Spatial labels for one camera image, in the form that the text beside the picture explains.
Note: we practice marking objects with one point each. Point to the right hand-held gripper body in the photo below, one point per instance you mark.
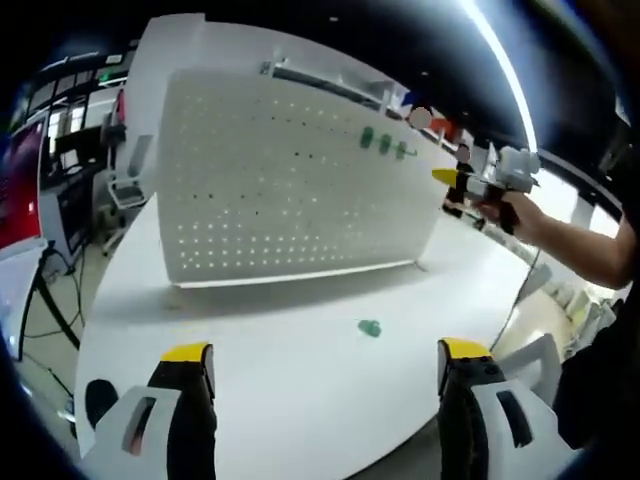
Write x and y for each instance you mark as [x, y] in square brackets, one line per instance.
[517, 167]

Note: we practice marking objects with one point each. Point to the white mesh office chair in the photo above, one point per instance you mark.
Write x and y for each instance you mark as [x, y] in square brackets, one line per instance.
[127, 190]

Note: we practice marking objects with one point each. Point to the white perforated mounting plate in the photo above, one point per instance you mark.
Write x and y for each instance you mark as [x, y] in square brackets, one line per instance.
[280, 190]

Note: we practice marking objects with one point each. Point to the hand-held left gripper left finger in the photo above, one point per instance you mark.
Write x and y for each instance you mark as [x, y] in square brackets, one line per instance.
[185, 430]

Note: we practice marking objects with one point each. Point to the white shelf rail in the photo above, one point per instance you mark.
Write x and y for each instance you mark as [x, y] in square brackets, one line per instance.
[340, 80]

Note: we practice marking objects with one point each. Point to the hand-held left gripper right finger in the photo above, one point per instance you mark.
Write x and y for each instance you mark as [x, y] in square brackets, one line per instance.
[465, 430]

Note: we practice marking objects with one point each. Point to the black round table grommet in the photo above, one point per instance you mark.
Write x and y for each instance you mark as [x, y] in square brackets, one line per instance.
[101, 402]

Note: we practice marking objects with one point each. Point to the person's dark clothing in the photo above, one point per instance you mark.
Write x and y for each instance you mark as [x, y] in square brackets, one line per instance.
[605, 370]

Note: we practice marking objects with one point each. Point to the ceiling light strip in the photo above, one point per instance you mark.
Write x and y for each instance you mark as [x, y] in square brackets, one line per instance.
[510, 75]

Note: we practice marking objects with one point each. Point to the person's right hand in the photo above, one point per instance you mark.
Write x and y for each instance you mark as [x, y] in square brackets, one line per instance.
[515, 215]

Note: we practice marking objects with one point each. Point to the black equipment cabinet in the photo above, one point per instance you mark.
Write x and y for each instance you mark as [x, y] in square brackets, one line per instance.
[72, 210]

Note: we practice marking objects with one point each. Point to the red display screen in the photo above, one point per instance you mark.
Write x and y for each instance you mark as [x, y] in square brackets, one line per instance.
[20, 185]

